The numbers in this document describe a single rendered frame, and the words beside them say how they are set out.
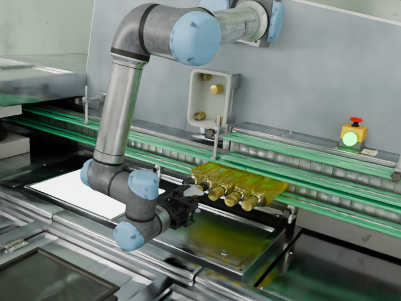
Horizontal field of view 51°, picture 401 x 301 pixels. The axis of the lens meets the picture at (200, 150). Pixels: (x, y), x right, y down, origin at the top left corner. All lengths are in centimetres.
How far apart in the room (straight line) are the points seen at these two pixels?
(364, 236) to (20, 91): 143
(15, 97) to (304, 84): 115
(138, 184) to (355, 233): 80
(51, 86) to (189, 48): 117
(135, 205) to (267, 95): 79
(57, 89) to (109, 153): 101
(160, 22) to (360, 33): 78
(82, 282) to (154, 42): 66
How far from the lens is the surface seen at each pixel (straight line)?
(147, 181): 100
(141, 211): 103
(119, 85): 104
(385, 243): 151
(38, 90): 197
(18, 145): 211
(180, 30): 93
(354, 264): 144
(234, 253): 129
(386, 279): 142
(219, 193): 134
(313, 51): 156
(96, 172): 109
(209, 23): 96
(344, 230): 152
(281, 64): 160
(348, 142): 146
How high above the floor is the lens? 225
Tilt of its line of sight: 56 degrees down
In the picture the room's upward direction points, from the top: 113 degrees counter-clockwise
